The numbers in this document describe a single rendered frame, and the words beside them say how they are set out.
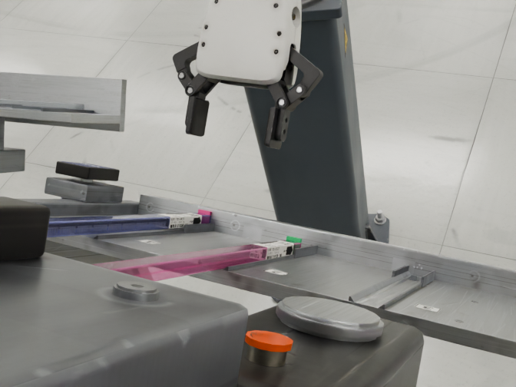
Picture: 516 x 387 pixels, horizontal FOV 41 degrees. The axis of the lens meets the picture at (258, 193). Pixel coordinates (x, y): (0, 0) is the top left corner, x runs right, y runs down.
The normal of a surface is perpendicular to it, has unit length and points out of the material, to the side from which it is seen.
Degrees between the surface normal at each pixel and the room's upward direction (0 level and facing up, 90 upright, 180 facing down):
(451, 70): 0
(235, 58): 49
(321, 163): 90
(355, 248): 42
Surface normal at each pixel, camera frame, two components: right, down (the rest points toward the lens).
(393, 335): 0.17, -0.98
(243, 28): -0.37, 0.00
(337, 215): -0.16, 0.73
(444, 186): -0.18, -0.68
